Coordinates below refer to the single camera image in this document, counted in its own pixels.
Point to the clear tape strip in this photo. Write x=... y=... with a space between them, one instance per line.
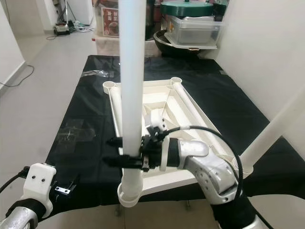
x=95 y=73

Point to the black wok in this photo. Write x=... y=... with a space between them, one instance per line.
x=164 y=47

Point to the black plastic bag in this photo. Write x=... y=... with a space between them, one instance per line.
x=151 y=21

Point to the beige cloth covered bench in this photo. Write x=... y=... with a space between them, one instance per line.
x=107 y=46

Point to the orange box lid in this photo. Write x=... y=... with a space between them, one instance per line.
x=105 y=2

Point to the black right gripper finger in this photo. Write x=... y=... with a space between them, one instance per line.
x=116 y=161
x=114 y=142

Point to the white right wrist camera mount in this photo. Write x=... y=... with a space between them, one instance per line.
x=164 y=155

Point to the red printed cardboard box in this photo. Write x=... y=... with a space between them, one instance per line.
x=108 y=21

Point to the clear tape patch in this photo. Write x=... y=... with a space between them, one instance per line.
x=76 y=131

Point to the small grey tape piece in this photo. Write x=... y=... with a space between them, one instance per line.
x=222 y=72

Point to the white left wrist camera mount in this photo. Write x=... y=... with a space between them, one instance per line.
x=38 y=181

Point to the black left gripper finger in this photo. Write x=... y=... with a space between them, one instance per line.
x=67 y=189

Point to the green pot lid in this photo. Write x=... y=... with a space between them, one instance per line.
x=188 y=8

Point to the black tablecloth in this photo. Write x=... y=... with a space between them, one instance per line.
x=243 y=109

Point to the clear plastic storage box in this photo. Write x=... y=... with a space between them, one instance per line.
x=195 y=31

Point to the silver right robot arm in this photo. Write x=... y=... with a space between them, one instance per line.
x=209 y=167

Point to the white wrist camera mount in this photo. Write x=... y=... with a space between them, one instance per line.
x=164 y=155
x=38 y=181

